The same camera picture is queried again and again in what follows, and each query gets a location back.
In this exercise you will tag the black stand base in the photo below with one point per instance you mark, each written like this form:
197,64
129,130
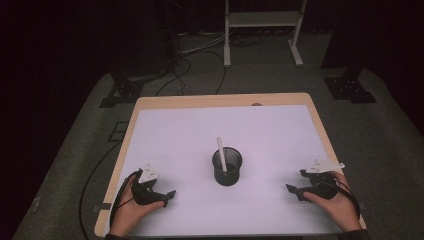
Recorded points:
121,93
350,88

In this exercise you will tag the white metal stand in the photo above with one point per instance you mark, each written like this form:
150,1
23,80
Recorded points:
263,18

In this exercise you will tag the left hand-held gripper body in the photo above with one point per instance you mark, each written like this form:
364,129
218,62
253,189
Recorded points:
145,194

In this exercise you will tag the white table mat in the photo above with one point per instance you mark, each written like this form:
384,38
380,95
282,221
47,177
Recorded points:
206,126

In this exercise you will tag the white pen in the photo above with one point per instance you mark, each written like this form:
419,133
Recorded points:
221,153

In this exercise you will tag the black mesh pen cup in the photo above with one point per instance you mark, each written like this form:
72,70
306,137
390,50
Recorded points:
233,175

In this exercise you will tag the person's left hand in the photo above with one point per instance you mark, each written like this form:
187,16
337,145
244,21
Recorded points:
126,213

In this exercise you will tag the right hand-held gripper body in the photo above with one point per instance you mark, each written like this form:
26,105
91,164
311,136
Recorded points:
321,188

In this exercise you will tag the person's right hand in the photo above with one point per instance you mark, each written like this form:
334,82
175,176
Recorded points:
343,210

